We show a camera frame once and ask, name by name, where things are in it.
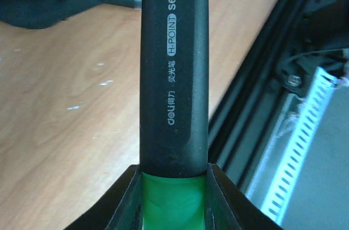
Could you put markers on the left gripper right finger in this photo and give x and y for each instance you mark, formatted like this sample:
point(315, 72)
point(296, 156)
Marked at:
point(226, 207)

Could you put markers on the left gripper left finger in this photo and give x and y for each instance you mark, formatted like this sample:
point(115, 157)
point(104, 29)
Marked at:
point(120, 207)

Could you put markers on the green highlighter marker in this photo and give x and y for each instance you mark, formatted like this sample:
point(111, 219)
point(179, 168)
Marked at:
point(174, 71)

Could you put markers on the light blue cable duct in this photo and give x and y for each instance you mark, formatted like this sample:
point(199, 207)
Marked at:
point(283, 183)

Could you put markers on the black mounting rail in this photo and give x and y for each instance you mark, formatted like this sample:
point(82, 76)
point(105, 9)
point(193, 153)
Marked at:
point(298, 37)

